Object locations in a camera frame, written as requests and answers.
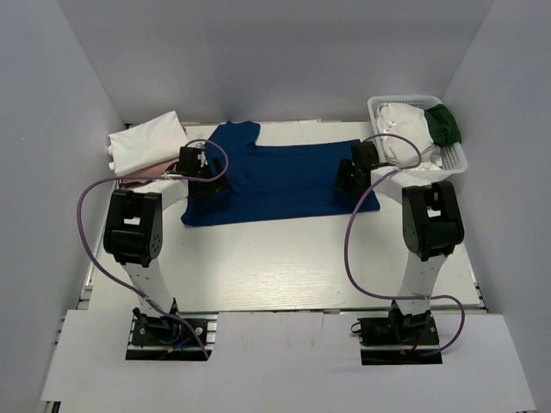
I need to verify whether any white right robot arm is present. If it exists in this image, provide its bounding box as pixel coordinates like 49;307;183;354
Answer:
334;142;464;343

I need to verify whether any white t shirt in basket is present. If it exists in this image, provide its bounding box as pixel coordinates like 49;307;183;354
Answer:
375;102;442;171

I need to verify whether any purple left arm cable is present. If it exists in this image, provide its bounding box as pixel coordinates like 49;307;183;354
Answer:
77;139;229;361

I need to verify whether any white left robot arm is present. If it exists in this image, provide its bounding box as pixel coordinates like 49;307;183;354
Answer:
103;139;229;343

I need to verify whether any white plastic basket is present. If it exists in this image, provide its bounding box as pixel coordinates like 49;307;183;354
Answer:
367;95;467;182

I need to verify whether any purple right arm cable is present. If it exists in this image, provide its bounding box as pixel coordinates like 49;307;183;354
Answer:
344;133;466;354

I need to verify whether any dark green t shirt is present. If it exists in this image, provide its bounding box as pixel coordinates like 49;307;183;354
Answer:
424;103;462;147

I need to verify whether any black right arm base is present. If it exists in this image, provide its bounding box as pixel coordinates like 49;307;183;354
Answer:
350;304;443;366

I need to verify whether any folded pink t shirt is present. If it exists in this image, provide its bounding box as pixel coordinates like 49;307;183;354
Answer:
120;159;177;183

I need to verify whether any blue t shirt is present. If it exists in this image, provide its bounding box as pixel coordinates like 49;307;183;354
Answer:
181;121;357;227

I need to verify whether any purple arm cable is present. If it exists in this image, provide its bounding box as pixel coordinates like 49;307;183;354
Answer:
344;133;466;354
77;139;229;361

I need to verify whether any folded white t shirt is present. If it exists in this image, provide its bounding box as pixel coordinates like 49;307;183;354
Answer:
108;111;189;176

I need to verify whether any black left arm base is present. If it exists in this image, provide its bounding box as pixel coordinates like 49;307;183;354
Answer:
125;307;216;361

